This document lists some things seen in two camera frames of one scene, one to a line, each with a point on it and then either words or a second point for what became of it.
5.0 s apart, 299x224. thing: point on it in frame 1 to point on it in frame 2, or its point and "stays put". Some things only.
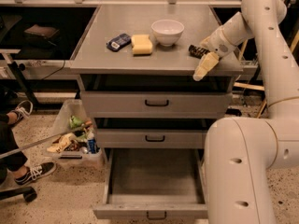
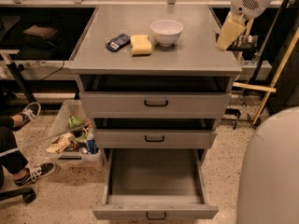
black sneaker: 35,172 stays put
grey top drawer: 156,105 stays put
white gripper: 219,45 to 247,2
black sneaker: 22,110 to 30,114
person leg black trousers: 7,145 stays put
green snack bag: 75,122 stays put
